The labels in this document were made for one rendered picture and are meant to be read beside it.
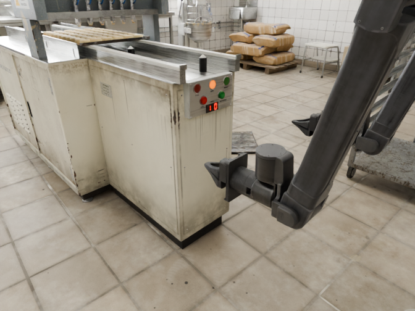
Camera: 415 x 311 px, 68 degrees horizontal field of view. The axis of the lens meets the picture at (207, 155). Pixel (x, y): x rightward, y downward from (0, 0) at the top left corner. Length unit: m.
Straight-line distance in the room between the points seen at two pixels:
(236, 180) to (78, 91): 1.22
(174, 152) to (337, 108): 0.86
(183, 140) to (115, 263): 0.69
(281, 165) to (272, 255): 1.06
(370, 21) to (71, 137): 1.56
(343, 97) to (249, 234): 1.29
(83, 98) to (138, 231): 0.75
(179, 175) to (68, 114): 0.72
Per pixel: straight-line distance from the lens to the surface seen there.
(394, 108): 0.90
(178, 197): 1.34
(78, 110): 1.74
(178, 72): 1.10
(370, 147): 0.92
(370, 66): 0.44
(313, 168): 0.53
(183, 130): 1.21
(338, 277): 1.58
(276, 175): 0.59
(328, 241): 1.74
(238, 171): 0.66
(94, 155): 1.86
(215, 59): 1.37
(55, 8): 1.74
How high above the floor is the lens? 1.12
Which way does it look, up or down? 28 degrees down
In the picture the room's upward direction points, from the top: straight up
